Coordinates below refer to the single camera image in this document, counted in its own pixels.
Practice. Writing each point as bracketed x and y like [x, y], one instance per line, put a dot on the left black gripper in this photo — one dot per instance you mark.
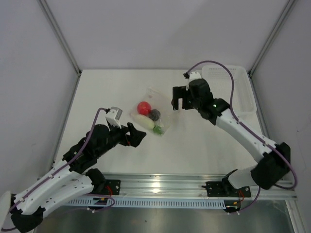
[136, 136]

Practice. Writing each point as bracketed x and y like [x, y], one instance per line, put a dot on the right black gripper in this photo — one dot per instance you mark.
[180, 92]

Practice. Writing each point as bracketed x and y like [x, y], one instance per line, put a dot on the white daikon radish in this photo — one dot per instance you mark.
[148, 124]

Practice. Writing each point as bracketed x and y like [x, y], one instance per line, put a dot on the red tomato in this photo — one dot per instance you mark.
[144, 108]

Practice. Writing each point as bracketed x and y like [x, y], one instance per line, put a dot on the black round food item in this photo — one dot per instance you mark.
[154, 115]

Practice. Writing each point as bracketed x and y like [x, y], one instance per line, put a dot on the clear zip top bag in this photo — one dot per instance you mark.
[158, 101]

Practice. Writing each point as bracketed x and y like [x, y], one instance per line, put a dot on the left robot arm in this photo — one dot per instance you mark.
[72, 176]

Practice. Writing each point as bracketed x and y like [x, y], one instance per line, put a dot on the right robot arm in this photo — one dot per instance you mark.
[272, 159]

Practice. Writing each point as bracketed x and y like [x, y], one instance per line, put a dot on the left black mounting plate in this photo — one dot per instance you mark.
[111, 188]

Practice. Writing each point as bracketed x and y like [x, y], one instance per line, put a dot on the black mounting plate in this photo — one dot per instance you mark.
[111, 188]
[223, 189]

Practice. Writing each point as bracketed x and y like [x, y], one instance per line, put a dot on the white plastic basket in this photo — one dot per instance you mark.
[236, 87]

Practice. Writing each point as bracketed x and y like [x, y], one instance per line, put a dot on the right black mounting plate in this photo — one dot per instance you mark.
[223, 189]

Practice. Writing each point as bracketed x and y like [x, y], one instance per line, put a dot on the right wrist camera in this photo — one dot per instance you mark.
[192, 75]

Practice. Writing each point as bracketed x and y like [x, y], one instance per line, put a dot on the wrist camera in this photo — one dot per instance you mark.
[192, 75]
[113, 116]

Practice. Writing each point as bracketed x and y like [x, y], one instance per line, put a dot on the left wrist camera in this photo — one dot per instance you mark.
[113, 116]

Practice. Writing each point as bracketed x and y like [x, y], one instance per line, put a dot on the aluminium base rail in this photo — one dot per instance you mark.
[165, 186]

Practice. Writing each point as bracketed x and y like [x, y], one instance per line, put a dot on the white slotted cable duct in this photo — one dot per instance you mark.
[147, 203]

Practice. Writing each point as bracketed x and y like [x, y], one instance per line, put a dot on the right aluminium frame post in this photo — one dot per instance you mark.
[276, 29]

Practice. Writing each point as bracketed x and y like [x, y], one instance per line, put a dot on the aluminium frame post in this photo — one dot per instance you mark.
[276, 29]
[59, 34]

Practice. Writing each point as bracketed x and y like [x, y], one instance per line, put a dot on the left aluminium frame post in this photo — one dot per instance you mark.
[59, 34]

